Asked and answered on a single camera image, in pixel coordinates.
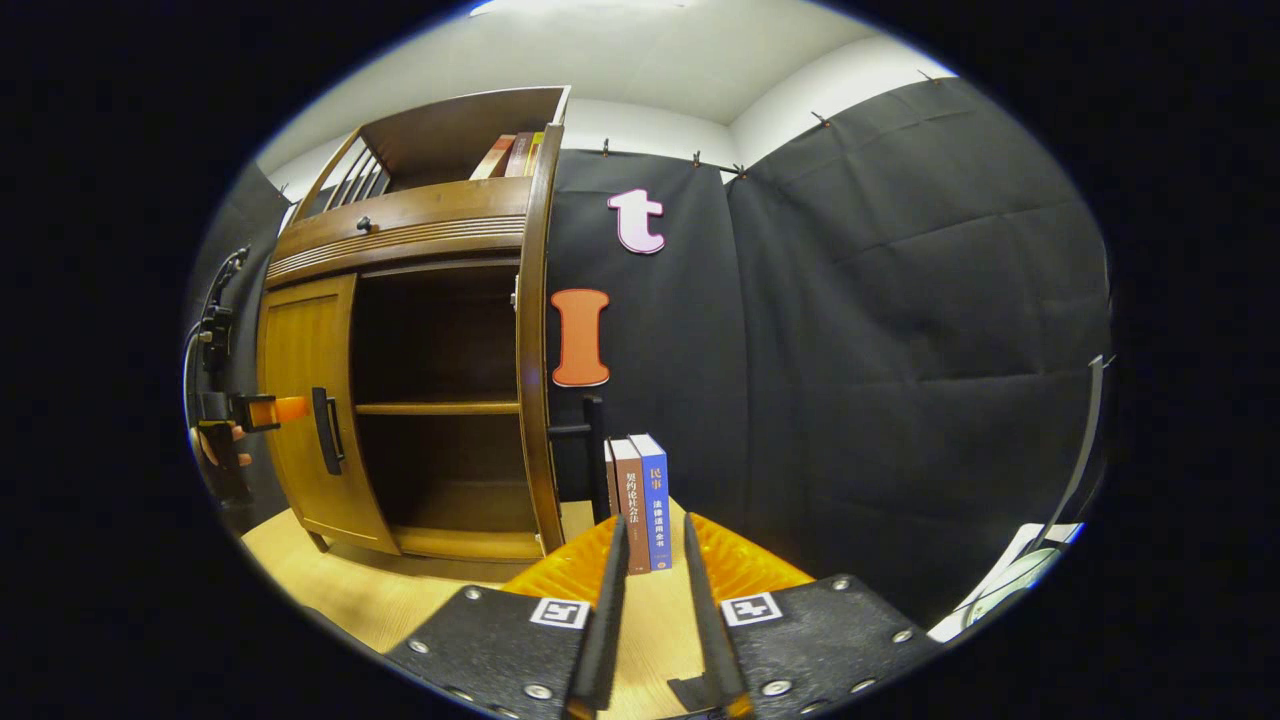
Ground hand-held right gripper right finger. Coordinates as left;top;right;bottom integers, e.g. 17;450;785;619
665;512;941;720

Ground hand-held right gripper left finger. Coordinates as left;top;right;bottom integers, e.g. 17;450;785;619
383;513;631;720

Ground wooden shoe cabinet door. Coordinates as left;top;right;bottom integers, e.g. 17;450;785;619
257;274;401;556
515;262;567;557

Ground wooden double-door shoe cabinet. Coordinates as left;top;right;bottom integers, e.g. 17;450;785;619
257;86;571;561

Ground wooden cabinet drawer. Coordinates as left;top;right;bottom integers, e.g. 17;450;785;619
268;178;533;263

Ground brown book white lettering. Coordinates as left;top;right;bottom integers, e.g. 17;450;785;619
609;438;653;576

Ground black backdrop cloth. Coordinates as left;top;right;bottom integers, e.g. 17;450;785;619
185;75;1116;631

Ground beige orange book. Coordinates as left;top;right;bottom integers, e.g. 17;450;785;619
470;134;517;181

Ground large ceiling light panel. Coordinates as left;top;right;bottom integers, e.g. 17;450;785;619
470;0;701;16

